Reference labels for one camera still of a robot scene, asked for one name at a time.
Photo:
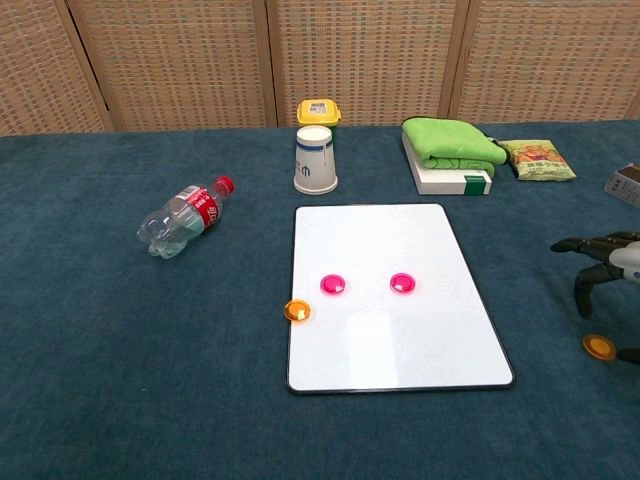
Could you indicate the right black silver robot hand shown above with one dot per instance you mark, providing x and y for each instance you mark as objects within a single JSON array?
[{"x": 615, "y": 247}]

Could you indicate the orange round magnet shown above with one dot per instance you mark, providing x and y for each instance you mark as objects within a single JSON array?
[
  {"x": 297, "y": 311},
  {"x": 599, "y": 347}
]

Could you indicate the pink round magnet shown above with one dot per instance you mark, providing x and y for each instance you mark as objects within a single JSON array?
[
  {"x": 402, "y": 283},
  {"x": 333, "y": 284}
]

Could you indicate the green towel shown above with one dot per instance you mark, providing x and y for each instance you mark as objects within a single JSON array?
[{"x": 445, "y": 140}]

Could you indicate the white magnetic board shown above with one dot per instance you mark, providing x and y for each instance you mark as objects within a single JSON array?
[{"x": 400, "y": 340}]

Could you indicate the black gold small box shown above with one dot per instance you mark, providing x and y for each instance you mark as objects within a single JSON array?
[{"x": 625, "y": 187}]

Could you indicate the green snack packet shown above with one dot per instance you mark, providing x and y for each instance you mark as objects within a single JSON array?
[{"x": 540, "y": 160}]

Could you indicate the white green cardboard box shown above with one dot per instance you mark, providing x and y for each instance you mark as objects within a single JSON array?
[{"x": 445, "y": 185}]

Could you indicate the white paper cup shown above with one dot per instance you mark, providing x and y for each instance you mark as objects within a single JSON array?
[{"x": 315, "y": 165}]

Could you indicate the woven folding screen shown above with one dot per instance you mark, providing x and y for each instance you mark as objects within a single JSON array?
[{"x": 360, "y": 60}]

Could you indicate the yellow-lid green container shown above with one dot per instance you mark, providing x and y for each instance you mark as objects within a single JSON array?
[{"x": 317, "y": 112}]

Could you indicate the clear red-label plastic bottle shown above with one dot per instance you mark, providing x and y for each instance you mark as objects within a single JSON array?
[{"x": 180, "y": 220}]

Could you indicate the dark blue table cloth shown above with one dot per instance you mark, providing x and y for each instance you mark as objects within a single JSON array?
[{"x": 125, "y": 350}]

